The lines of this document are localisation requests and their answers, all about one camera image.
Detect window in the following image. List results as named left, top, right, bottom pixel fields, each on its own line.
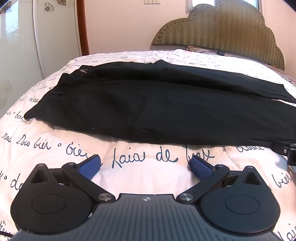
left=186, top=0, right=263, bottom=14

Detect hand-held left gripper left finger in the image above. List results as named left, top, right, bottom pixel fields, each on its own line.
left=23, top=154, right=116, bottom=204

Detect white script-printed blanket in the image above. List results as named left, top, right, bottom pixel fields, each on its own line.
left=0, top=49, right=296, bottom=241

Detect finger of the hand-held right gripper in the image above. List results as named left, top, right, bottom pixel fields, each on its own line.
left=287, top=148, right=296, bottom=166
left=271, top=140, right=296, bottom=155

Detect white wardrobe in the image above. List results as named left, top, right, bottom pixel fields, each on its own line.
left=0, top=0, right=83, bottom=114

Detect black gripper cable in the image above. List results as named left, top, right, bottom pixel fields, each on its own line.
left=0, top=229, right=15, bottom=239

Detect olive padded headboard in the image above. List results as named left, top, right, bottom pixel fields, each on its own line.
left=151, top=0, right=285, bottom=70

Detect patterned pillow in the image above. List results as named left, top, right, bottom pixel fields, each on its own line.
left=186, top=45, right=223, bottom=55

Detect black pants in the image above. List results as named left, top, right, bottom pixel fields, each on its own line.
left=24, top=59, right=296, bottom=150

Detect brown wooden trim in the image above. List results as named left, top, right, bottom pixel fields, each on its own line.
left=77, top=0, right=90, bottom=56

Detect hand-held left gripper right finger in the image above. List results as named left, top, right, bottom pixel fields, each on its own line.
left=176, top=155, right=269, bottom=204

